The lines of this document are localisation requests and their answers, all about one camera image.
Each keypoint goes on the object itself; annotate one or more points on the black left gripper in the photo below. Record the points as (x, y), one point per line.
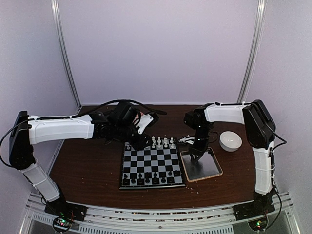
(140, 145)

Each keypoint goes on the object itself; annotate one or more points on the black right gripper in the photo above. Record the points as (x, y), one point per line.
(197, 151)

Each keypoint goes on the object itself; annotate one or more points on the wooden rimmed metal tray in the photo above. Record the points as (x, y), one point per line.
(206, 167)

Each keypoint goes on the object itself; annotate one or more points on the black and white chessboard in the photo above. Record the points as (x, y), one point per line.
(161, 156)

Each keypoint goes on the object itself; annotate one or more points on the black chess king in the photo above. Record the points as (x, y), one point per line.
(155, 180)

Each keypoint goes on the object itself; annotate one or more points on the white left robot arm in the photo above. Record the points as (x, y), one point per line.
(33, 140)

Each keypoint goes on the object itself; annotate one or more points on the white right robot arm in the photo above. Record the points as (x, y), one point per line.
(260, 129)

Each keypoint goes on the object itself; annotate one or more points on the red patterned bowl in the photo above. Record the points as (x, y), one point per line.
(138, 116)

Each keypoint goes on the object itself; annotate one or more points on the white ceramic bowl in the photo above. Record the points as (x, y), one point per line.
(230, 141)

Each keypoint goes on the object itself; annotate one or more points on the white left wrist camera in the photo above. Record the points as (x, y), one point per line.
(146, 120)

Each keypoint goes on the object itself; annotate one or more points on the aluminium front rail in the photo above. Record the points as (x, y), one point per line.
(205, 220)

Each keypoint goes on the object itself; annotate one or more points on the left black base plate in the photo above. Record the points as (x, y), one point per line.
(65, 219)

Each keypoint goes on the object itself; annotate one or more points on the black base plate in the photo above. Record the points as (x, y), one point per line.
(257, 220)
(65, 219)

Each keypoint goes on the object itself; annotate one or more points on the right aluminium corner post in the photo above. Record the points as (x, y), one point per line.
(256, 40)

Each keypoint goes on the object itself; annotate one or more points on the aluminium corner post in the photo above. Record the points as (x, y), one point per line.
(64, 54)
(256, 40)

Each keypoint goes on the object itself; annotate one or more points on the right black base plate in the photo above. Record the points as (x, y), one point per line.
(257, 220)

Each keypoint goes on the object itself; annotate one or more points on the left aluminium corner post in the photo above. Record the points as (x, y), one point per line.
(64, 54)

